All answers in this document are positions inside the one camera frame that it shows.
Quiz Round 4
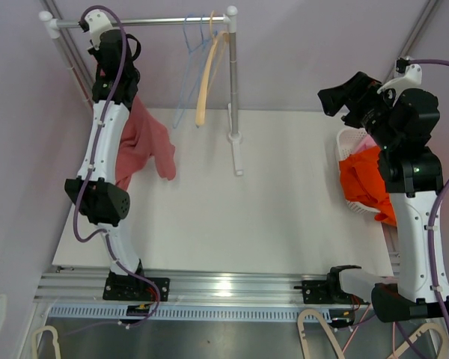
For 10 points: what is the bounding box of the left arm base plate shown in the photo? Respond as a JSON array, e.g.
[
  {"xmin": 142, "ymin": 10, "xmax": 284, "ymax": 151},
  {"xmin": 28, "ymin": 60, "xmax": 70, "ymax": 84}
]
[{"xmin": 103, "ymin": 276, "xmax": 170, "ymax": 301}]

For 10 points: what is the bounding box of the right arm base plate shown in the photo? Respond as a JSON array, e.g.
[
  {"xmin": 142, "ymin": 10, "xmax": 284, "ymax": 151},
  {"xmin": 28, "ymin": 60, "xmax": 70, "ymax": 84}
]
[{"xmin": 293, "ymin": 280, "xmax": 352, "ymax": 304}]

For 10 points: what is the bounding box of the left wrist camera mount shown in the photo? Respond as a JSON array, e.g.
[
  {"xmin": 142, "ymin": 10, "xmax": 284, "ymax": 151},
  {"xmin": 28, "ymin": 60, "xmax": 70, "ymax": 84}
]
[{"xmin": 79, "ymin": 10, "xmax": 113, "ymax": 49}]

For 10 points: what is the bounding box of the beige hanger bottom left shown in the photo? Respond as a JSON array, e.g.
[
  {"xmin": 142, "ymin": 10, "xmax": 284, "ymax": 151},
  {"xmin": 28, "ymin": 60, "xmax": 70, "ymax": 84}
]
[{"xmin": 30, "ymin": 325, "xmax": 62, "ymax": 359}]

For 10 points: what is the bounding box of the silver clothes rack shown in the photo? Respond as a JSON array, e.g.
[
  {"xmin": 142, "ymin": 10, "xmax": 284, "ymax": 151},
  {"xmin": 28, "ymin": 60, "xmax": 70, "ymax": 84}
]
[{"xmin": 38, "ymin": 1, "xmax": 244, "ymax": 177}]

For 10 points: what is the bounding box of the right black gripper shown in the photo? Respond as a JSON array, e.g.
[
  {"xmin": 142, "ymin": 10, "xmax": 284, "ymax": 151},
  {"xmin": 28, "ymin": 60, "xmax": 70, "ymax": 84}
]
[{"xmin": 318, "ymin": 73, "xmax": 402, "ymax": 151}]

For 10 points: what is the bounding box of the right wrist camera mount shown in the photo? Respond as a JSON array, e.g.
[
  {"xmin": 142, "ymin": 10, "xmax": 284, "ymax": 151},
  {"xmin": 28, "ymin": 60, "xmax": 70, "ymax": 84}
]
[{"xmin": 377, "ymin": 56, "xmax": 422, "ymax": 97}]

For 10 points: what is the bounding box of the aluminium mounting rail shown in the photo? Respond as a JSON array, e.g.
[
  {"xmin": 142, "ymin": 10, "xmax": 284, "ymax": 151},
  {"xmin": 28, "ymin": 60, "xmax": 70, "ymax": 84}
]
[{"xmin": 34, "ymin": 267, "xmax": 367, "ymax": 322}]

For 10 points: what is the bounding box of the beige plastic hanger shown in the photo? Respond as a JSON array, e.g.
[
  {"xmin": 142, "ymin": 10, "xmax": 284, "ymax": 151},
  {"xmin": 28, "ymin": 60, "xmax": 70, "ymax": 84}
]
[
  {"xmin": 209, "ymin": 10, "xmax": 216, "ymax": 39},
  {"xmin": 195, "ymin": 31, "xmax": 229, "ymax": 127}
]

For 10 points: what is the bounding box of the white plastic laundry basket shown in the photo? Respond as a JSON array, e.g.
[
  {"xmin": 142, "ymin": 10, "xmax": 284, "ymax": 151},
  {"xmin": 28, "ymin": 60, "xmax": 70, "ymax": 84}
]
[{"xmin": 335, "ymin": 127, "xmax": 379, "ymax": 217}]

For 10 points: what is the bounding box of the light pink t shirt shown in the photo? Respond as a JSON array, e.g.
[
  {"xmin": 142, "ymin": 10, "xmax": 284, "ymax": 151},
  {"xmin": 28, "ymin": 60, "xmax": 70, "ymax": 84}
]
[{"xmin": 352, "ymin": 135, "xmax": 376, "ymax": 154}]

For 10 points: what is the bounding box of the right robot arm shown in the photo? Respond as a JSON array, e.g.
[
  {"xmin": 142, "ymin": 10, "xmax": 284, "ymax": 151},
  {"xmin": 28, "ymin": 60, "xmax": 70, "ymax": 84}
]
[{"xmin": 317, "ymin": 72, "xmax": 449, "ymax": 322}]

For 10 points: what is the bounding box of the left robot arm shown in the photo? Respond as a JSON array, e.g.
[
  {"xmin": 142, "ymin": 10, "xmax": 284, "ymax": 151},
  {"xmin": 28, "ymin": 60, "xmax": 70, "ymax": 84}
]
[{"xmin": 64, "ymin": 29, "xmax": 146, "ymax": 300}]

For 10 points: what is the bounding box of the beige hanger bottom centre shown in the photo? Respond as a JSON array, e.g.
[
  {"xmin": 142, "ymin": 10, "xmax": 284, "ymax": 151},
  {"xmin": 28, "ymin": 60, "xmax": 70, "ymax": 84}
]
[{"xmin": 296, "ymin": 308, "xmax": 346, "ymax": 359}]

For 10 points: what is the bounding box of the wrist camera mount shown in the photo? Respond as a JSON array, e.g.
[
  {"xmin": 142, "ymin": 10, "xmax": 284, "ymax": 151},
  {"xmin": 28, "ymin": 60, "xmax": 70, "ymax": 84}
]
[
  {"xmin": 377, "ymin": 56, "xmax": 422, "ymax": 97},
  {"xmin": 79, "ymin": 10, "xmax": 113, "ymax": 49}
]

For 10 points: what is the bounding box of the beige hanger bottom right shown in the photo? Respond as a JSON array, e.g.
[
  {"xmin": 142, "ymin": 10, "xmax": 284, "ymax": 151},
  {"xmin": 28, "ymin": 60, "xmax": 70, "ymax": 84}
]
[{"xmin": 388, "ymin": 322, "xmax": 449, "ymax": 359}]

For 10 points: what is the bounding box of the salmon pink t shirt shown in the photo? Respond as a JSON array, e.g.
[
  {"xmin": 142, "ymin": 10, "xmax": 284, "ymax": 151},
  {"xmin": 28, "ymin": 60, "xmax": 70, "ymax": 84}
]
[{"xmin": 115, "ymin": 97, "xmax": 176, "ymax": 190}]

